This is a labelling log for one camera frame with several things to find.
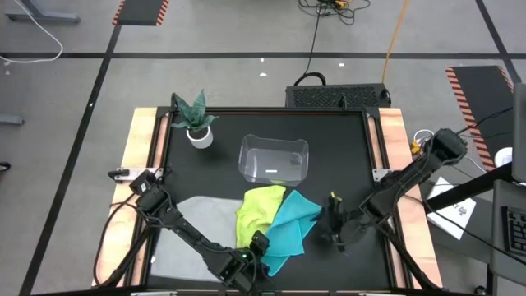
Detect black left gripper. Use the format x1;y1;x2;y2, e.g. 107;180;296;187
219;229;271;294

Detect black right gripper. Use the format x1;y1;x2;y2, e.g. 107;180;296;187
321;192;373;252

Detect yellow-green microfiber towel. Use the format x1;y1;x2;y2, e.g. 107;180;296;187
234;184;288;250

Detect teal microfiber towel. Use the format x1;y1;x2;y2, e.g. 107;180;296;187
261;188;324;277

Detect clear plastic bin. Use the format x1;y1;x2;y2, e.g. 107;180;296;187
238;133;310;186

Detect grey microfiber towel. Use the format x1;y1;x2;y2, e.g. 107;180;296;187
150;195;244;283

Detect white plant pot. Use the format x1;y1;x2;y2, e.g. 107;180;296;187
186;125;215;150

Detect white paper sheet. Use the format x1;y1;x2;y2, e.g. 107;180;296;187
426;176;478;242

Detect black perforated computer case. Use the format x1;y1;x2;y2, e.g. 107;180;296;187
285;83;392;109

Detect black diagonal bar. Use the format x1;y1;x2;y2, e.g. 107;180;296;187
422;162;514;214

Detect green snake plant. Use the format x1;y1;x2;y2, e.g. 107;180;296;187
170;89;219;133

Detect grey desk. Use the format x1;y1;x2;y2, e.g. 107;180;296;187
488;178;526;284

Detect black keyboard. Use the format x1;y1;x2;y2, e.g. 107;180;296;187
501;205;526;257

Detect white cup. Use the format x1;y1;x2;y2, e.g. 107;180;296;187
494;146;514;169

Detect hazard-striped black mat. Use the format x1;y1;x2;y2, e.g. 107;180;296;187
113;0;170;27
445;65;515;173

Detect grey monitor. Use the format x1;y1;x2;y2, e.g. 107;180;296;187
512;81;526;184

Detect grey desk foot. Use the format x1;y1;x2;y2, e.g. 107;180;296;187
0;114;26;126
5;0;81;24

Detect coiled white cable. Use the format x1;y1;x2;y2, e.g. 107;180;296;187
412;128;436;146

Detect black hanging cable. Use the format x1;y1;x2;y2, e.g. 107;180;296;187
292;0;328;87

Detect yellow hanging cord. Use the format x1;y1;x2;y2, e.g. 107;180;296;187
381;0;409;85

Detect tangled black cables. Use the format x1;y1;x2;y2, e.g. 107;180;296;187
298;0;371;26

